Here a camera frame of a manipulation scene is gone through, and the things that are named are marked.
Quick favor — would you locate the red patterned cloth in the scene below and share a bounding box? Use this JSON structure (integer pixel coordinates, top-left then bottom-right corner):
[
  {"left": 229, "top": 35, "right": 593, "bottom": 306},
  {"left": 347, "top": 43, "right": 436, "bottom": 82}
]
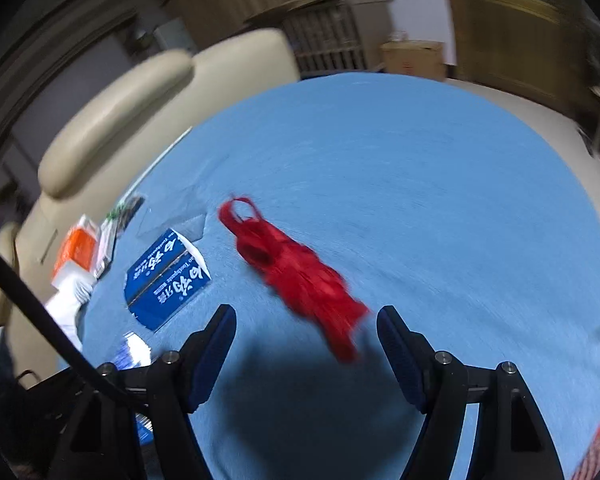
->
[{"left": 572, "top": 425, "right": 600, "bottom": 480}]

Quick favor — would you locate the blue toothpaste box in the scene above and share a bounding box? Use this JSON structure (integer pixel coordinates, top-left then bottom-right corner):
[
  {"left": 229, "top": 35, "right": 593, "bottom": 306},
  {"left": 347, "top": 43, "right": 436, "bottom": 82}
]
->
[{"left": 124, "top": 228, "right": 212, "bottom": 332}]

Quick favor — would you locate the grey slatted cabinet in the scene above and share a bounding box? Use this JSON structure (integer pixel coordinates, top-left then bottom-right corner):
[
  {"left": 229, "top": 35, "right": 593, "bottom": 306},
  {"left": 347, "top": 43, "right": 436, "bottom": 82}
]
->
[{"left": 245, "top": 0, "right": 398, "bottom": 78}]

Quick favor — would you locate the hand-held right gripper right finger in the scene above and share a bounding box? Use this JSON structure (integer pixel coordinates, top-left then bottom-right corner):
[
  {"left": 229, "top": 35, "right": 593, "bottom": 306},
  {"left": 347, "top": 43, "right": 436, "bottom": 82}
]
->
[{"left": 376, "top": 305, "right": 566, "bottom": 480}]

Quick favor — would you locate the blue tablecloth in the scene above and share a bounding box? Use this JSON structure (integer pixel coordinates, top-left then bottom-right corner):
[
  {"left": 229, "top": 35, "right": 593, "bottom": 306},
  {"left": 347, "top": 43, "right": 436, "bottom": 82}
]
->
[{"left": 77, "top": 72, "right": 600, "bottom": 480}]

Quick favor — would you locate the orange tissue pack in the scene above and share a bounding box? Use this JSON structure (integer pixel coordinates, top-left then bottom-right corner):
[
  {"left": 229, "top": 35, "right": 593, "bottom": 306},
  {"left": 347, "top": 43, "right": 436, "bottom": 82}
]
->
[{"left": 51, "top": 214, "right": 101, "bottom": 286}]

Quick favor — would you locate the cardboard box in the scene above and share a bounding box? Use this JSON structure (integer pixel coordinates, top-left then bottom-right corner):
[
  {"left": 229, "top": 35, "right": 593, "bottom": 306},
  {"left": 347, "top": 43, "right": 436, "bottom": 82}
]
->
[{"left": 379, "top": 40, "right": 448, "bottom": 80}]

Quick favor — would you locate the blue plastic packet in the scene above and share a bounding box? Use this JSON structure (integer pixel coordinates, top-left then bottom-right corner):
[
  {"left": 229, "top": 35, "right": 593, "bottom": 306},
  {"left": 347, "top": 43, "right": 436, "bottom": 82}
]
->
[{"left": 112, "top": 332, "right": 153, "bottom": 448}]

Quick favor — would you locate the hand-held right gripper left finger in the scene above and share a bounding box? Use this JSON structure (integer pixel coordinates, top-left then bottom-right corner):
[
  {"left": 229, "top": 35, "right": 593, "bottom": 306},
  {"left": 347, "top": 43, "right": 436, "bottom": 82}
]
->
[{"left": 47, "top": 304, "right": 238, "bottom": 480}]

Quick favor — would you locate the black cable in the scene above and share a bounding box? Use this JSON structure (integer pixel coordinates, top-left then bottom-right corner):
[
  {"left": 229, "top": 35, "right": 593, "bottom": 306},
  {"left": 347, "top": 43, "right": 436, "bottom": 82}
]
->
[{"left": 0, "top": 237, "right": 148, "bottom": 408}]

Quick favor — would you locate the beige leather armchair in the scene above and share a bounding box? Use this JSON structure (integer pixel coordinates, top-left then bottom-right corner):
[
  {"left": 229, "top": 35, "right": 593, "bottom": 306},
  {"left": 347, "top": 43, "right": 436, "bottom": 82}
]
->
[{"left": 0, "top": 27, "right": 301, "bottom": 376}]

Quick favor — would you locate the red mesh bag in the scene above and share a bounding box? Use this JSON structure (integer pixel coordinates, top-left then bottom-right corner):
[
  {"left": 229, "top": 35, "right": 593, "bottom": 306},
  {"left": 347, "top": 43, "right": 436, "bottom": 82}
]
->
[{"left": 218, "top": 195, "right": 371, "bottom": 363}]

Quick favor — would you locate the white medicine box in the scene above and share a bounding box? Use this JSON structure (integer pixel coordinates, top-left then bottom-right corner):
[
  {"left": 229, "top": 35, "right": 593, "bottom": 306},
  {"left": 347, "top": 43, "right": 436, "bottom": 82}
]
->
[{"left": 94, "top": 220, "right": 118, "bottom": 278}]

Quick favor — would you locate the clear plastic container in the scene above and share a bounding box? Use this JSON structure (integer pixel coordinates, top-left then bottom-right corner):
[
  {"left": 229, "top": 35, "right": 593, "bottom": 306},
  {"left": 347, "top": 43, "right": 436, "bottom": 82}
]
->
[{"left": 137, "top": 180, "right": 208, "bottom": 241}]

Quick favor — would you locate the dark snack packet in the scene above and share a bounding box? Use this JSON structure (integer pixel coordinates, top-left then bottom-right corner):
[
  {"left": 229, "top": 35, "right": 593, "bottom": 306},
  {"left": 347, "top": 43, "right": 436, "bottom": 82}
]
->
[{"left": 115, "top": 195, "right": 146, "bottom": 233}]

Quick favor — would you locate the wooden door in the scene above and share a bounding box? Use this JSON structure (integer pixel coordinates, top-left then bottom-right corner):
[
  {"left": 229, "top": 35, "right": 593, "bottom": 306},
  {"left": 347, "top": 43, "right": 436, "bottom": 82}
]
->
[{"left": 440, "top": 0, "right": 600, "bottom": 116}]

